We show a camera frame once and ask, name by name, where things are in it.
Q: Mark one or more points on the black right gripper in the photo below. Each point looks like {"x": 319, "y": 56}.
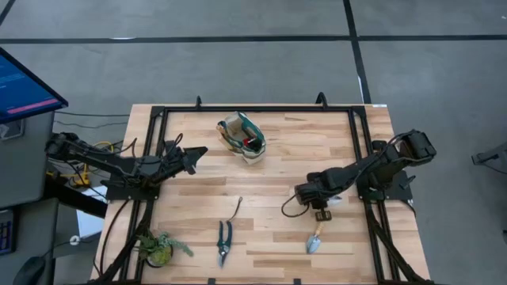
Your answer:
{"x": 317, "y": 186}

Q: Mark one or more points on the small potted green plant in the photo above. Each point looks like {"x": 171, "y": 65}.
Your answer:
{"x": 160, "y": 253}

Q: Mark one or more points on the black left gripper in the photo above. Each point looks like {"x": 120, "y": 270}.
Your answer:
{"x": 174, "y": 162}

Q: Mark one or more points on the monitor with blue screen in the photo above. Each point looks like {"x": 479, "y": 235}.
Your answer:
{"x": 24, "y": 91}

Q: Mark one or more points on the yellow power strip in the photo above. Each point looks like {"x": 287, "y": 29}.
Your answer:
{"x": 83, "y": 181}

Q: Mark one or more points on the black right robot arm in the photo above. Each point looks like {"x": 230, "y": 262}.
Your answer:
{"x": 380, "y": 162}

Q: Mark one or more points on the black metal table frame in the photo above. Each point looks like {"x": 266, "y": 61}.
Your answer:
{"x": 257, "y": 109}

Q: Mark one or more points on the white paper sheet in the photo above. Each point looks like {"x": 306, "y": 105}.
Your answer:
{"x": 89, "y": 223}

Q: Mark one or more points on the grey cabinet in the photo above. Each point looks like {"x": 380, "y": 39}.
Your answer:
{"x": 27, "y": 166}

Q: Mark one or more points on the red and black object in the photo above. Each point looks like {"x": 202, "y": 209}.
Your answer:
{"x": 250, "y": 141}

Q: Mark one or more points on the dark keyboard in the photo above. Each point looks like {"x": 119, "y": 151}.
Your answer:
{"x": 6, "y": 233}

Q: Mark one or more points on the black computer mouse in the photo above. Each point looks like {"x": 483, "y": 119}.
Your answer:
{"x": 29, "y": 271}

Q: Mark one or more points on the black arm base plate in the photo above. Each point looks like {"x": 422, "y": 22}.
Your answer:
{"x": 398, "y": 192}
{"x": 119, "y": 192}

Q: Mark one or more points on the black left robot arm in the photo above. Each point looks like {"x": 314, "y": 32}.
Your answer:
{"x": 99, "y": 158}

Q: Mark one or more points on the cream green garden tote bag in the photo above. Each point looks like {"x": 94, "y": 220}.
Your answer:
{"x": 253, "y": 157}

